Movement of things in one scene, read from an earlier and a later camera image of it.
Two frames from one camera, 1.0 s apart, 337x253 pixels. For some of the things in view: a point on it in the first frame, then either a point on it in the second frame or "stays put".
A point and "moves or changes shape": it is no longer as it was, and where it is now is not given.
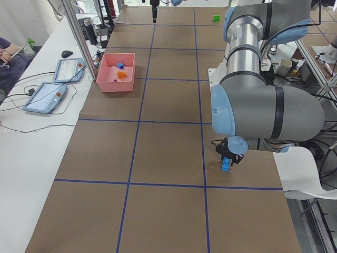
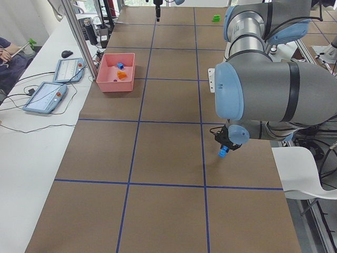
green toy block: x=216 y=18 stays put
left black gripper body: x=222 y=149 to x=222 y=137
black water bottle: x=91 y=32 stays put
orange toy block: x=121 y=75 stays put
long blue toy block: x=225 y=164 moves or changes shape
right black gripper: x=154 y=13 to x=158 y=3
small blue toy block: x=120 y=66 stays put
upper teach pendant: x=69 y=70 stays put
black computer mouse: x=66 y=54 stays put
